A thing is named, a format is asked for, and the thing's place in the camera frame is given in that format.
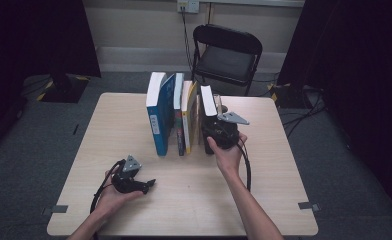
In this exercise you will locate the white wall socket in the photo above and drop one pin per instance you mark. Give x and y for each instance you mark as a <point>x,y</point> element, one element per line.
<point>188,6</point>

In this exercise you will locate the black curtain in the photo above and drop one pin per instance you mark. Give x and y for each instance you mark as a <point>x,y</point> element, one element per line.
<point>357,66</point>
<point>34,36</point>

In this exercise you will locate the person's left hand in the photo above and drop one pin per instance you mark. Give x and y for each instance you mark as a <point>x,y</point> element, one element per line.
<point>114,201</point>

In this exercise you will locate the yellow book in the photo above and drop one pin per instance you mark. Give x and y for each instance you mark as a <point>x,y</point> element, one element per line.
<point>188,116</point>

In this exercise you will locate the person's right hand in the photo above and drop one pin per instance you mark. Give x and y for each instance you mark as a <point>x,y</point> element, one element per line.
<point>229,158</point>

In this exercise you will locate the black book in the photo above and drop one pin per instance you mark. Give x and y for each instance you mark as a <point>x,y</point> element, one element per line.
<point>208,100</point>

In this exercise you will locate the clear acrylic book rack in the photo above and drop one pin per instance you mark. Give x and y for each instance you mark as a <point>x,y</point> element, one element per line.
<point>219,103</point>

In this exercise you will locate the blue book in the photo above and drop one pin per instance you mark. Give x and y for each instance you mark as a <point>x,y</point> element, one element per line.
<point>159,113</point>

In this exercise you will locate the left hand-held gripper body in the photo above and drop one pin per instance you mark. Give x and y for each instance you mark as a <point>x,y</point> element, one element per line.
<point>125,178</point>

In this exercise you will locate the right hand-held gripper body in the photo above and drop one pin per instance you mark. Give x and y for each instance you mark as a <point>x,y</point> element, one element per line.
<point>222,131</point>

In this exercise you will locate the red illustrated book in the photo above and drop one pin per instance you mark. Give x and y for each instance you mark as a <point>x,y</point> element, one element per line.
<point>179,116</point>

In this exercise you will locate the black stand base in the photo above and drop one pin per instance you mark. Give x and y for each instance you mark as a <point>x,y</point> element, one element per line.
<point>292,96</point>
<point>64,88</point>

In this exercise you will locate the grey tape strip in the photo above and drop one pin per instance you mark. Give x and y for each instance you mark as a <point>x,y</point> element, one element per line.
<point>59,209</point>
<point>307,206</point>

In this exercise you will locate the black folding chair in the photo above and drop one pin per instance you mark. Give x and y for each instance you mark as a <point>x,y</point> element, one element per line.
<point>225,60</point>

